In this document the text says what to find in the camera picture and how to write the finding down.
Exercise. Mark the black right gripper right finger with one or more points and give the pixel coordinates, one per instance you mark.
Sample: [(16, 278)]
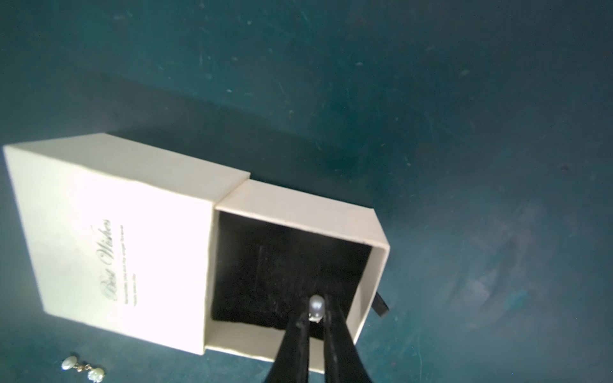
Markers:
[(342, 361)]

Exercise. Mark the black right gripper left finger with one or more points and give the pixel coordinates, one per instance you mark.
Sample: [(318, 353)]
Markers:
[(291, 364)]

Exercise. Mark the pearl drop earring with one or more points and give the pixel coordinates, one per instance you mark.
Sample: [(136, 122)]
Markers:
[(316, 308), (93, 373)]

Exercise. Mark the cream drawer jewelry box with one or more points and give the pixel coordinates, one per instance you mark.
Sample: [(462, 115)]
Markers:
[(186, 253)]

